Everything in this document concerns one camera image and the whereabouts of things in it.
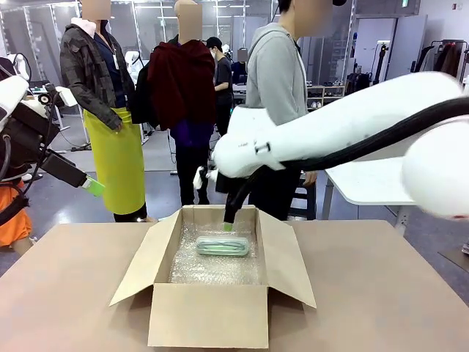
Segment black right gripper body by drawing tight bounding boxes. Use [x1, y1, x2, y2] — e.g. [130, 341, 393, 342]
[215, 168, 258, 218]

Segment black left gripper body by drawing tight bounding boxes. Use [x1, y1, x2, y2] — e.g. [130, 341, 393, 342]
[3, 104, 88, 188]

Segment translucent green glasses case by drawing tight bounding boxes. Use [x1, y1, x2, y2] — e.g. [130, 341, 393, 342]
[194, 235, 251, 257]

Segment yellow apron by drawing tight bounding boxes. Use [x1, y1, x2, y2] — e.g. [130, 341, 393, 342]
[83, 108, 147, 216]

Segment clear bubble wrap sheet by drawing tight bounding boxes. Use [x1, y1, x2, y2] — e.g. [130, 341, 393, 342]
[168, 219, 265, 286]

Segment mannequin in black trousers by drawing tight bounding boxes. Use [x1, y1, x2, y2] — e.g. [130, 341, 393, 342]
[130, 0, 217, 207]

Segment black stool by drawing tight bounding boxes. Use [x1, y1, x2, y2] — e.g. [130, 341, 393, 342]
[292, 178, 318, 221]

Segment mannequin in camouflage jacket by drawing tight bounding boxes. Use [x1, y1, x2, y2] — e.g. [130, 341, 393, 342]
[59, 0, 149, 224]

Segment orange cloth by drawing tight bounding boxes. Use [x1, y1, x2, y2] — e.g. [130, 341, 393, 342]
[0, 179, 33, 247]

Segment open cardboard box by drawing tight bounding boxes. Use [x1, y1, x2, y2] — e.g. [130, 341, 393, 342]
[108, 204, 317, 348]

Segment dark red shawl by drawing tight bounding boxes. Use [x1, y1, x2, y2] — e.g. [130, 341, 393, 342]
[147, 39, 216, 132]

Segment white side table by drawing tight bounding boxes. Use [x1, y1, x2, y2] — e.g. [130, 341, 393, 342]
[324, 155, 419, 236]

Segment wooden shoe shelf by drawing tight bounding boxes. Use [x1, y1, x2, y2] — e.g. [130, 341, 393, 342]
[306, 84, 347, 109]

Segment person in grey hoodie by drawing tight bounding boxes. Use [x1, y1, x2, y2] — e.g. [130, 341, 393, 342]
[244, 0, 333, 221]

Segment clothes rack with garments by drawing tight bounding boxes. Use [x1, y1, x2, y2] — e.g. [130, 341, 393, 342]
[410, 39, 469, 81]

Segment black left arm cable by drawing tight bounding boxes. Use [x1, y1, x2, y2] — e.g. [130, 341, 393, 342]
[36, 92, 62, 163]

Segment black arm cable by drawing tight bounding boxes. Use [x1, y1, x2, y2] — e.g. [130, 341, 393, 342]
[36, 92, 62, 163]
[276, 95, 469, 173]

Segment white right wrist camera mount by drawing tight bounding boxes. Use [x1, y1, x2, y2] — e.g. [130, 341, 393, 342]
[193, 165, 221, 191]

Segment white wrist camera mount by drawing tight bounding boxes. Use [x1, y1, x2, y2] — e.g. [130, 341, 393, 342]
[193, 165, 221, 191]
[43, 83, 80, 109]

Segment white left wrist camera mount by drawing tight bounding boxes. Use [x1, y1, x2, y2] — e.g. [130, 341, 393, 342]
[43, 83, 80, 109]

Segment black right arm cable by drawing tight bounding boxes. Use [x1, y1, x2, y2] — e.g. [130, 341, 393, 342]
[276, 95, 469, 173]

